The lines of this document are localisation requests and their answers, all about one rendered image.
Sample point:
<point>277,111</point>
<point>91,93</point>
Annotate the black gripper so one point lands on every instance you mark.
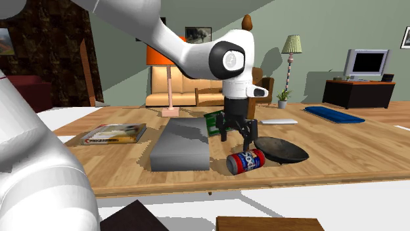
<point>236,108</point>

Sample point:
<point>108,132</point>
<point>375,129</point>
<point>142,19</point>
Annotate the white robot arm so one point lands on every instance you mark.
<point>179,48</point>

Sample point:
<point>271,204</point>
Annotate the red and blue soda can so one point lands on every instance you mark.
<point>245,162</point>

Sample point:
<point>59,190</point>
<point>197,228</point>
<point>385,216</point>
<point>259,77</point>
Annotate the white remote control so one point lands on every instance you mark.
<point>278,122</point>

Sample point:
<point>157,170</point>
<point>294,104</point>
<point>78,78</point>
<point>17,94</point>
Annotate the wooden chair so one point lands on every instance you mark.
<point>208,97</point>

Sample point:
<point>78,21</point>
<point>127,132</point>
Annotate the black bowl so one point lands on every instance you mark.
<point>282,151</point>

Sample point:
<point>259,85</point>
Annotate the brown armchair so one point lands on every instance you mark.
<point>267,89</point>

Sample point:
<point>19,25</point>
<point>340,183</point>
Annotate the potted plant in grey pot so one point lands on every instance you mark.
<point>283,97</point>

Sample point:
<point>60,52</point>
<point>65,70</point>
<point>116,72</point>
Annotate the grey box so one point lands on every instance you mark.
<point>181,150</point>

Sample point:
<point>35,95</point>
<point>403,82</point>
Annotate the beige sofa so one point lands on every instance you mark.
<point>160,86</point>

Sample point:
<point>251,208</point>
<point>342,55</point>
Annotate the blue cushion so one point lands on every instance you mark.
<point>333,115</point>

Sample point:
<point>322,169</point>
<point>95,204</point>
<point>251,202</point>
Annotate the brown wooden furniture top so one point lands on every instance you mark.
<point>269,224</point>

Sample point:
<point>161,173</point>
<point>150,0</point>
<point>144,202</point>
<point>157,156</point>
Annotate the floor lamp with green shade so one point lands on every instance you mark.
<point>291,44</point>

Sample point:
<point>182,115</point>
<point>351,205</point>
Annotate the wooden table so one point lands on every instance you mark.
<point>336,150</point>

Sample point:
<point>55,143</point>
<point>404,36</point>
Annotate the brown pear-shaped ornament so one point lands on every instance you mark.
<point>247,23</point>

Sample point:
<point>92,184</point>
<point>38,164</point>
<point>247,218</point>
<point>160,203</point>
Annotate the floor lamp with orange shade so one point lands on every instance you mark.
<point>157,57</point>

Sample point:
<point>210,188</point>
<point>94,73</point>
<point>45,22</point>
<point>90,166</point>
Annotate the black stand with monitor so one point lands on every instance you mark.
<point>355,94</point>

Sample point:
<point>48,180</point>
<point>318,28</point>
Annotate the book with yellow cover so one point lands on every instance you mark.
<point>112,133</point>

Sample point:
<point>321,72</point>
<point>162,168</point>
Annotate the dark brown block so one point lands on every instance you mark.
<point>134,219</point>

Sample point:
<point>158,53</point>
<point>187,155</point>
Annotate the dark red armchair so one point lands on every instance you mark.
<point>32,92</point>

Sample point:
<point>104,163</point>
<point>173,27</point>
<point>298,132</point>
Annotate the dark framed wall picture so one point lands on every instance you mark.
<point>198,34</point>

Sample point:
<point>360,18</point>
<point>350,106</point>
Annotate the white framed wall picture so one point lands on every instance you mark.
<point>406,37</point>

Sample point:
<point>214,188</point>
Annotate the landscape wall picture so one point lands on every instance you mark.
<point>6,41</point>

